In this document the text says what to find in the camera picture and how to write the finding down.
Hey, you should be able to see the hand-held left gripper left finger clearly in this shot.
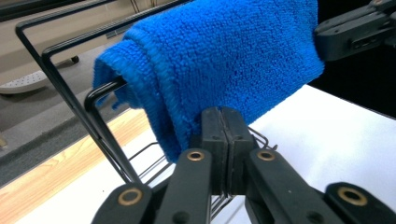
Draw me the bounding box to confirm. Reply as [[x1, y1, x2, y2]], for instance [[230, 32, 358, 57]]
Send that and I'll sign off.
[[199, 106, 230, 197]]

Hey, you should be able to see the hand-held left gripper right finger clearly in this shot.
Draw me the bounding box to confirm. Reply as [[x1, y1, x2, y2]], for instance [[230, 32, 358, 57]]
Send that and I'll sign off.
[[221, 106, 258, 197]]

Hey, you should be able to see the blue towel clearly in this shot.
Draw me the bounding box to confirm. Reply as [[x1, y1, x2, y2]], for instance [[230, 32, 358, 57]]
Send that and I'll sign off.
[[92, 0, 326, 163]]

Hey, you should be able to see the black wire rack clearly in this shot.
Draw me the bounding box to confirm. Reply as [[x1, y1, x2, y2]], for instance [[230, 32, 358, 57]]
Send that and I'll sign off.
[[14, 0, 278, 224]]

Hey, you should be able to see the white table cover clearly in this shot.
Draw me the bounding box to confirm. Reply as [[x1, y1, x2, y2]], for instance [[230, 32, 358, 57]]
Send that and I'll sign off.
[[13, 83, 396, 224]]

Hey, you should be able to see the wooden table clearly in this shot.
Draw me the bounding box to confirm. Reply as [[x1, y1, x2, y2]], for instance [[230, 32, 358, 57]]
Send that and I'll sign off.
[[0, 107, 151, 224]]

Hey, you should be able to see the grey chair base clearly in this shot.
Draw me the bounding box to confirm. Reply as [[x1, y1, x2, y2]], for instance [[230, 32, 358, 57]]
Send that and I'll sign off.
[[0, 55, 80, 95]]

